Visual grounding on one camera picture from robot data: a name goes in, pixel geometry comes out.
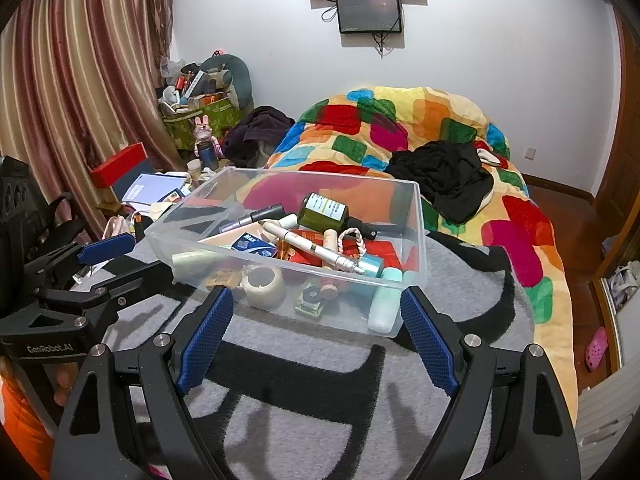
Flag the red packet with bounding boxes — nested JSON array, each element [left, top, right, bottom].
[[277, 229, 403, 272]]

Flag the wooden wardrobe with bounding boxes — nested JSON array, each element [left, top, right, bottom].
[[592, 10, 640, 281]]

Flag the person's left hand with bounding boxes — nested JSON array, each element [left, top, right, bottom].
[[51, 366, 77, 407]]

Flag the pink bunny toy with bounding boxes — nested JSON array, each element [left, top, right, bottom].
[[192, 116, 223, 171]]

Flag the silver cosmetic tube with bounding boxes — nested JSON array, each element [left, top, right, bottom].
[[235, 203, 286, 227]]

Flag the grey neck pillow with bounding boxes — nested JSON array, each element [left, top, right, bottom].
[[200, 53, 253, 108]]

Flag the striped curtain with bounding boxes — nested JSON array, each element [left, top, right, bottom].
[[0, 0, 191, 241]]

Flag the orange cloth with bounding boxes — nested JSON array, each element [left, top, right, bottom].
[[0, 377, 53, 468]]

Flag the small wall monitor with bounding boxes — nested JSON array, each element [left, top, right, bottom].
[[335, 0, 404, 34]]

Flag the black garment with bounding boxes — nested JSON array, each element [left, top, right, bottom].
[[385, 141, 495, 224]]

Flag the dark blue box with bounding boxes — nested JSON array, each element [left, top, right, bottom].
[[110, 160, 151, 201]]

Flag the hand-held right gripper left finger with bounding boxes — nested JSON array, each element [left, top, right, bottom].
[[50, 285, 236, 480]]

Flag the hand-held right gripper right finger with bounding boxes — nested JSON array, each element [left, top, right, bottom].
[[399, 285, 583, 480]]

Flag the clear plastic box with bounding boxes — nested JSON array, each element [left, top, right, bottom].
[[144, 167, 427, 338]]

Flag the pink pouch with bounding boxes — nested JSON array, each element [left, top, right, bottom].
[[102, 215, 136, 241]]

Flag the white cabinet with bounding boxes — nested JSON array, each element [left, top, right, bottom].
[[575, 367, 640, 453]]

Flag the small gold packet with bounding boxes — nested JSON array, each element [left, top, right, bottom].
[[207, 270, 241, 291]]

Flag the dark purple garment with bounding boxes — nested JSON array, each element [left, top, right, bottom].
[[222, 106, 297, 168]]

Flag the black bag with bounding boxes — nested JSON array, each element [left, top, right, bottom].
[[0, 156, 87, 281]]

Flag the green bag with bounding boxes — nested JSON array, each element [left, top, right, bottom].
[[160, 97, 241, 151]]

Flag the white sneakers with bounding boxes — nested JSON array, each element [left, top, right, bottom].
[[610, 265, 640, 311]]

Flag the beige cosmetic tube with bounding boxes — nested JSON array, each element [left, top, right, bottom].
[[197, 229, 251, 251]]

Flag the red box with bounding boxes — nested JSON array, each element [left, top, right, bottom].
[[90, 142, 149, 190]]

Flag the blue tissue packet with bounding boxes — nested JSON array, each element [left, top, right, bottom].
[[231, 231, 278, 258]]

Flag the mint green bottle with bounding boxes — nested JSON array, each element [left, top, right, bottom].
[[368, 266, 417, 333]]

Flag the dark green glass bottle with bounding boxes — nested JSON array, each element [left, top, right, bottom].
[[297, 192, 379, 240]]

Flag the braided rope ring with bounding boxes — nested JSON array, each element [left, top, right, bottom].
[[337, 227, 367, 263]]

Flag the white tape roll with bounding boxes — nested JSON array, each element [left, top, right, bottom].
[[241, 266, 287, 308]]

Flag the white booklet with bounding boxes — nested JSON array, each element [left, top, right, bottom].
[[121, 172, 191, 206]]

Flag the blue tape roll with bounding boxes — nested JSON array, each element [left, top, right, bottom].
[[356, 254, 385, 277]]

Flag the grey black patterned blanket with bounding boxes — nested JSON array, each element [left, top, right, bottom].
[[65, 232, 538, 480]]

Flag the pink clog shoe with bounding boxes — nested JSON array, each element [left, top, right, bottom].
[[585, 326, 610, 372]]

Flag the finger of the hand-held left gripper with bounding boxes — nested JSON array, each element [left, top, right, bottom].
[[32, 260, 175, 313], [22, 234, 137, 281]]

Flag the colourful patchwork blanket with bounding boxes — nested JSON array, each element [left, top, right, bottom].
[[265, 86, 581, 426]]

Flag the white cosmetic pen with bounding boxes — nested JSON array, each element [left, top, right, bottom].
[[263, 220, 367, 276]]

